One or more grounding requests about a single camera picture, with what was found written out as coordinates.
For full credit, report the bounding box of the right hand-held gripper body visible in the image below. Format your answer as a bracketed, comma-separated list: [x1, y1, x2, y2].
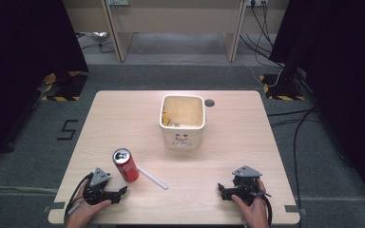
[230, 164, 268, 206]

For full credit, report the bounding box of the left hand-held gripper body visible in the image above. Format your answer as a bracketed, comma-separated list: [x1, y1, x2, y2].
[83, 167, 122, 206]

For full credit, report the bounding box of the red soda can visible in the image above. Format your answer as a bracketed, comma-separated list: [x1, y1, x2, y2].
[112, 147, 140, 183]

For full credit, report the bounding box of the white plastic straw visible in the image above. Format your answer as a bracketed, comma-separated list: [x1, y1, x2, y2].
[137, 164, 170, 191]

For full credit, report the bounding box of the white square bin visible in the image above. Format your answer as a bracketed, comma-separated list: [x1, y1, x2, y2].
[159, 94, 207, 151]

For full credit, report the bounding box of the person's right hand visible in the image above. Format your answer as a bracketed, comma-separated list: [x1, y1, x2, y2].
[230, 178, 270, 228]

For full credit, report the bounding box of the person's left hand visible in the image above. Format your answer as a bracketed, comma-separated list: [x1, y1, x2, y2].
[64, 179, 112, 228]

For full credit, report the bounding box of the grey tape strip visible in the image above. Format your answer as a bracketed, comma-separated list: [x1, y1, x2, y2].
[283, 204, 309, 217]
[42, 201, 67, 214]

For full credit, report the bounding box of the yellow black striped floor base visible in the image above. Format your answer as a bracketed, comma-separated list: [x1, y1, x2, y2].
[40, 71, 89, 103]
[259, 73, 307, 102]

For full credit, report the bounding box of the black metal stand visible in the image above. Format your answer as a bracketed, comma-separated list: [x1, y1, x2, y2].
[278, 56, 302, 93]

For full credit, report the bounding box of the black curtain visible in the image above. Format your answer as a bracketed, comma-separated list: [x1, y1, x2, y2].
[0, 0, 89, 170]
[268, 0, 365, 217]

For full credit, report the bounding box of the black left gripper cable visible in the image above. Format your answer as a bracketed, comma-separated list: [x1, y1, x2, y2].
[63, 172, 95, 223]

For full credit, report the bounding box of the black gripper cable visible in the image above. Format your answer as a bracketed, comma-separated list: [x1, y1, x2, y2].
[63, 172, 95, 223]
[259, 192, 274, 228]

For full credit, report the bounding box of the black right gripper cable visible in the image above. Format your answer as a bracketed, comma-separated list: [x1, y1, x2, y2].
[259, 192, 274, 228]

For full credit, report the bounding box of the black floor cable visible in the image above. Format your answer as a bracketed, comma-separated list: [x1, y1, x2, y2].
[267, 106, 318, 228]

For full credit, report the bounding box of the white floor cable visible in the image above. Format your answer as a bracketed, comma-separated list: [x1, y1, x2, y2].
[139, 58, 283, 88]

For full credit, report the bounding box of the black hanging cable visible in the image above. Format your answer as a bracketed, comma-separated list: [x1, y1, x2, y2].
[239, 3, 284, 68]

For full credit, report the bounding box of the white wall power outlet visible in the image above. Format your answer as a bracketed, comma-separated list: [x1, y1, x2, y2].
[106, 0, 130, 7]
[245, 0, 270, 7]

